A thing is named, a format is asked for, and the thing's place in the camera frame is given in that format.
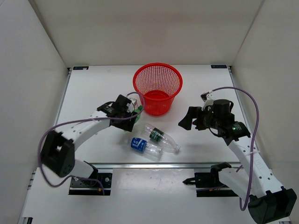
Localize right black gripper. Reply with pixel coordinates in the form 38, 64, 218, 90
179, 106, 221, 131

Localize green plastic bottle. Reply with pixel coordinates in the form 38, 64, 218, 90
134, 105, 143, 123

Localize clear bottle green label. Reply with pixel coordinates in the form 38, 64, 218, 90
141, 123, 181, 154

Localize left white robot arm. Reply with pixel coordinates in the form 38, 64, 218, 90
40, 95, 137, 187

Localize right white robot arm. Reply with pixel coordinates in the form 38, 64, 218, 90
178, 99, 297, 224

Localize red mesh plastic bin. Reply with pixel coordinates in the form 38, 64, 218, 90
133, 63, 183, 116

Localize clear bottle blue label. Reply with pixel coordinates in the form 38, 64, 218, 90
127, 137, 163, 161

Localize right table corner label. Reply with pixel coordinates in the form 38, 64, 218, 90
211, 64, 227, 69

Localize table corner label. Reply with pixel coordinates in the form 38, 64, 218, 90
73, 66, 89, 70
211, 64, 227, 69

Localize left table corner label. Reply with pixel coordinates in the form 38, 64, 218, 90
73, 66, 89, 70

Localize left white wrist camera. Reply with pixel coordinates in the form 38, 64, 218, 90
129, 98, 138, 107

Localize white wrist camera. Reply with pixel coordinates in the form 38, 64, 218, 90
200, 91, 215, 111
129, 98, 138, 107

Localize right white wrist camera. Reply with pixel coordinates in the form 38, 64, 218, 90
200, 91, 215, 111

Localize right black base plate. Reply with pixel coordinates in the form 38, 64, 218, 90
182, 162, 237, 197

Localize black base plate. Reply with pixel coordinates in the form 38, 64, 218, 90
182, 162, 237, 197
69, 169, 113, 196

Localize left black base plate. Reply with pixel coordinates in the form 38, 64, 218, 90
69, 169, 113, 196

